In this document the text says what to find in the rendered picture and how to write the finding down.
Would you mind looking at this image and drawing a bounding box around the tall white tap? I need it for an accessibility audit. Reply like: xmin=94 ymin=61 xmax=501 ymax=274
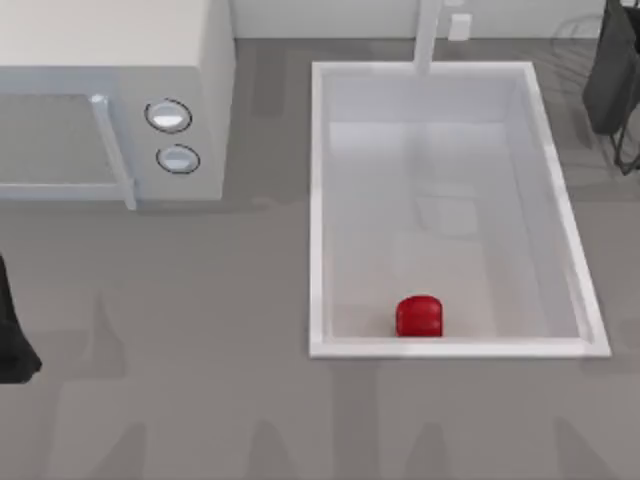
xmin=412 ymin=0 xmax=441 ymax=78

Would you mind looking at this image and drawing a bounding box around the microwave oven door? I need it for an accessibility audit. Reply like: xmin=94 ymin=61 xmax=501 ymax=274
xmin=0 ymin=93 xmax=132 ymax=202

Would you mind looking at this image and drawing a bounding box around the white sink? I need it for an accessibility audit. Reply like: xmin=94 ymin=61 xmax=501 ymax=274
xmin=308 ymin=60 xmax=613 ymax=360

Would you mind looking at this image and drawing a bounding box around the white wall socket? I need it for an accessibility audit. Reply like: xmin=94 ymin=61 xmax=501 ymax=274
xmin=448 ymin=13 xmax=472 ymax=42

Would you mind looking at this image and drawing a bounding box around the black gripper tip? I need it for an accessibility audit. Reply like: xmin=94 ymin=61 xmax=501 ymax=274
xmin=0 ymin=253 xmax=43 ymax=385

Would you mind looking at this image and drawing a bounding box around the black wire rack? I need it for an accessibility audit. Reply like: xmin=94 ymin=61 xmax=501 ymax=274
xmin=582 ymin=0 xmax=640 ymax=176

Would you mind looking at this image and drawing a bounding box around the pale microwave oven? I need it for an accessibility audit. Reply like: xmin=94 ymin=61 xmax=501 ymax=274
xmin=0 ymin=0 xmax=237 ymax=211

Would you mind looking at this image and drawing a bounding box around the large round microwave knob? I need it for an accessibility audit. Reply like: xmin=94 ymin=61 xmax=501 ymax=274
xmin=143 ymin=97 xmax=194 ymax=135

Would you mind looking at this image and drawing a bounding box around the red cup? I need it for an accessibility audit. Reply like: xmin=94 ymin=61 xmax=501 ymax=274
xmin=395 ymin=294 xmax=445 ymax=339

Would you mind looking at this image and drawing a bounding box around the small round microwave knob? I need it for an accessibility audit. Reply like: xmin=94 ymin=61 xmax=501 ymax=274
xmin=155 ymin=143 xmax=202 ymax=175

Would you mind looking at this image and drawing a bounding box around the microwave door handle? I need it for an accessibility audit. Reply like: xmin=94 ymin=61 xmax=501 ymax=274
xmin=88 ymin=93 xmax=138 ymax=211

